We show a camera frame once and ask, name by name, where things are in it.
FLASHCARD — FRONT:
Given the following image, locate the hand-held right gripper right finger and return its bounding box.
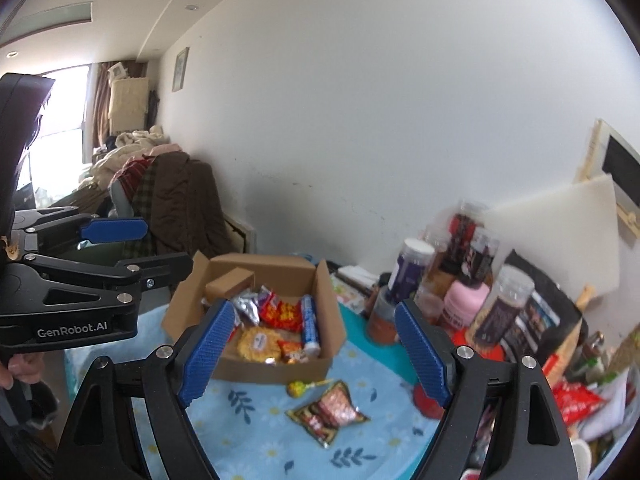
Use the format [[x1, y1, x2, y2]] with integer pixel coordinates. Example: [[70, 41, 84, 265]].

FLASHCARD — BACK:
[[394, 299, 576, 480]]

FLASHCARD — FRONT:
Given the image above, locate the red yellow-print snack packet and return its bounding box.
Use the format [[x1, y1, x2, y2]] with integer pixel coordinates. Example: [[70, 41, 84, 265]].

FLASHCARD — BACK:
[[257, 285, 304, 333]]

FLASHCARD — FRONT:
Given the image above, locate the red striped garment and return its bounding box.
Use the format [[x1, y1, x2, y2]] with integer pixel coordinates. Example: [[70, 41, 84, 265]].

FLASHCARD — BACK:
[[114, 155, 156, 191]]

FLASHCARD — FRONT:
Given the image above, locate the white paper stack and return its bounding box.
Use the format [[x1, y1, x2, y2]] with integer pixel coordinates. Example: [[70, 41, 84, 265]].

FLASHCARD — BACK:
[[336, 265, 381, 306]]

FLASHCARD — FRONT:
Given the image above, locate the red crumpled packet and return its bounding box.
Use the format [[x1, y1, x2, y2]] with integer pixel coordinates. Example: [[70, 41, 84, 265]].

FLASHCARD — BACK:
[[550, 377, 606, 426]]

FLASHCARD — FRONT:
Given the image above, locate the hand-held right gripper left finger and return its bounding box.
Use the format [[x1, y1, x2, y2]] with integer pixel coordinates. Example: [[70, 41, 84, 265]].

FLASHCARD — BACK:
[[52, 299, 237, 480]]

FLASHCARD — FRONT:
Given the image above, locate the yellow lollipop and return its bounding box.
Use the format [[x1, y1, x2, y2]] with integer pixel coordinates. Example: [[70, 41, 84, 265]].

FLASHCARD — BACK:
[[286, 379, 336, 398]]

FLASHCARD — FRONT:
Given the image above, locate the brown jacket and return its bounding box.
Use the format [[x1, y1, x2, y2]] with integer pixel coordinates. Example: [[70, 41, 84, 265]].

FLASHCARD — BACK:
[[150, 152, 233, 261]]

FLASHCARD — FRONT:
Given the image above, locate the clear jar with purple label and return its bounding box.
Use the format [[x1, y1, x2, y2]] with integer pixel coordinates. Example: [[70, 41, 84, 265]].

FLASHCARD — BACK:
[[387, 237, 436, 306]]

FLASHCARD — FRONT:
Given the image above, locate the clear jar with black label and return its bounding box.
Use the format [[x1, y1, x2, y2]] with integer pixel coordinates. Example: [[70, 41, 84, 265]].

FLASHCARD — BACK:
[[472, 264, 536, 353]]

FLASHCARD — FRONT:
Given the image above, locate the clear jar with dark label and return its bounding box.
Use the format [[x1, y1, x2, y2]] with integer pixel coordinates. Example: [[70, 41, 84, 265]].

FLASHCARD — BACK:
[[457, 226, 501, 288]]

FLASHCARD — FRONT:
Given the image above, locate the black standing pouch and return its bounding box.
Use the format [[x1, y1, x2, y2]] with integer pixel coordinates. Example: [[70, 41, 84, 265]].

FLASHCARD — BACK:
[[502, 250, 583, 366]]

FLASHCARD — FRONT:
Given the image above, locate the cream quilted cover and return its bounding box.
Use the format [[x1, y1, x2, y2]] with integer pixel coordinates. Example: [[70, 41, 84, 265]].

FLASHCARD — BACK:
[[107, 76, 150, 133]]

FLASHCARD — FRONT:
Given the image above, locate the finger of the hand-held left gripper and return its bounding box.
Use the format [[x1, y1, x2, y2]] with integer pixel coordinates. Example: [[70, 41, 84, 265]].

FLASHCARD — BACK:
[[11, 206, 149, 257], [15, 252, 194, 314]]

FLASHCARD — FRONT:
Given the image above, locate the brown red snack packet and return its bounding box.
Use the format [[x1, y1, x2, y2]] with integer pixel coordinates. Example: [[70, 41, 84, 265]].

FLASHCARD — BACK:
[[285, 380, 371, 450]]

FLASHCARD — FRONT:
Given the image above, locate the teal table mat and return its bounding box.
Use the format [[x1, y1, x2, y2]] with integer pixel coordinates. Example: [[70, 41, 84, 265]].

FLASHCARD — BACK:
[[327, 305, 451, 480]]

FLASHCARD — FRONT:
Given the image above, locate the clear jar with brown contents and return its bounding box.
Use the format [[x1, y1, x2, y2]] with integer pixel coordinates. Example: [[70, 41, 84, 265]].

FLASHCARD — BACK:
[[422, 230, 451, 286]]

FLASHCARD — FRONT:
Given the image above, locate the white purple foil snack packet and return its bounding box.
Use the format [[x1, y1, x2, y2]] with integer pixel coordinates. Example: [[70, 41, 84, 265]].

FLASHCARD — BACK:
[[231, 290, 263, 328]]

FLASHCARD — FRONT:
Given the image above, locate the blue white tube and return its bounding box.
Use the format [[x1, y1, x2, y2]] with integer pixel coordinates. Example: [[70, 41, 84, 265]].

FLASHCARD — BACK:
[[299, 294, 322, 358]]

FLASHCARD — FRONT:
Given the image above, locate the small red snack packet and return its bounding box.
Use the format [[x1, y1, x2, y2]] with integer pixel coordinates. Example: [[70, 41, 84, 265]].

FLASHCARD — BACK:
[[276, 339, 307, 365]]

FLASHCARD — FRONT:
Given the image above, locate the wooden framed blackboard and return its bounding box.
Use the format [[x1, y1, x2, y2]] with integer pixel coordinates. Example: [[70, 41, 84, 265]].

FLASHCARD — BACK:
[[575, 119, 640, 241]]

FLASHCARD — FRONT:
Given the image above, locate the person's left hand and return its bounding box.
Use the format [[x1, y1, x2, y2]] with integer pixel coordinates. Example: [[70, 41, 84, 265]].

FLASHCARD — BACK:
[[0, 352, 45, 392]]

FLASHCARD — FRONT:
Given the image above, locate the tall jar dark red label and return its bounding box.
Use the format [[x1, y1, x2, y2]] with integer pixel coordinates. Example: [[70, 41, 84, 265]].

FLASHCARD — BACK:
[[445, 200, 488, 276]]

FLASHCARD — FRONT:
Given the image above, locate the jar of brown powder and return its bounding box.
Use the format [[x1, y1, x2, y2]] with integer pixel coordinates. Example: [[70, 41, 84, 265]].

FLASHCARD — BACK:
[[415, 280, 446, 326]]

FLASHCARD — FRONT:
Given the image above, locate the jar of red-brown powder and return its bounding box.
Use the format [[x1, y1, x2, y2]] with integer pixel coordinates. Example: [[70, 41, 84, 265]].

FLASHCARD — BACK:
[[366, 285, 406, 345]]

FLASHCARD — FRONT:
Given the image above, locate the small gold box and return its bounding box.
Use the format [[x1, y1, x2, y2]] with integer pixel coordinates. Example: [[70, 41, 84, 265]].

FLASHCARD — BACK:
[[205, 268, 256, 301]]

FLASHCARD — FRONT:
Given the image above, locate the green plaid garment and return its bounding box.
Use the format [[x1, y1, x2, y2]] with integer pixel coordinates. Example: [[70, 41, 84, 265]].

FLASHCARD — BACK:
[[125, 170, 161, 256]]

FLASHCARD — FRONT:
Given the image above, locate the white foam board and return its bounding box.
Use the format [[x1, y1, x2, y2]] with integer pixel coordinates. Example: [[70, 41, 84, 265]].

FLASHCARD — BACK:
[[482, 172, 621, 306]]

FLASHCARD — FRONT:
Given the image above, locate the cardboard box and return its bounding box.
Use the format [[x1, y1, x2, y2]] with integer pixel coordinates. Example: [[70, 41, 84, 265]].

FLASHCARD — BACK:
[[161, 251, 347, 386]]

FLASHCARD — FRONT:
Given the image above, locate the pink bottle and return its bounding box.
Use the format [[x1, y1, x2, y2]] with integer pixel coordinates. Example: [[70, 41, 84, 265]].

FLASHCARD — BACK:
[[440, 280, 492, 333]]

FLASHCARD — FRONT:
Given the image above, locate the white wall panel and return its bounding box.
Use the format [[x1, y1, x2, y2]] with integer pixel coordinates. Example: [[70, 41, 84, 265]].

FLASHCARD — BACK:
[[222, 211, 258, 256]]

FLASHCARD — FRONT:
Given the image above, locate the cream clothes pile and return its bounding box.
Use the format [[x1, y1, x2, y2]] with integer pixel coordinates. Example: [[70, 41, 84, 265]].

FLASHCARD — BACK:
[[82, 125, 181, 188]]

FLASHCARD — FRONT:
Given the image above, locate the clear packet of yellow snacks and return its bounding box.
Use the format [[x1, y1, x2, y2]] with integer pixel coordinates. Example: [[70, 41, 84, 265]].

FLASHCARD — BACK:
[[235, 326, 283, 363]]

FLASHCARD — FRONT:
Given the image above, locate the brown curtain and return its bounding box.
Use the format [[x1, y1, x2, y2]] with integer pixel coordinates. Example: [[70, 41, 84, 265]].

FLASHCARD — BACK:
[[90, 60, 116, 151]]

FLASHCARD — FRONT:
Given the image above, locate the red canister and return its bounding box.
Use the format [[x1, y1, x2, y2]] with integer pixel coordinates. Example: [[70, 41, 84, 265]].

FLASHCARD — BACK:
[[412, 327, 506, 420]]

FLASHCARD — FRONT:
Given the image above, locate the wall picture frame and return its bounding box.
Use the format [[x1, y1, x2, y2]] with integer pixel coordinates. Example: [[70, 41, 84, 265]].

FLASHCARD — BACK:
[[172, 47, 190, 92]]

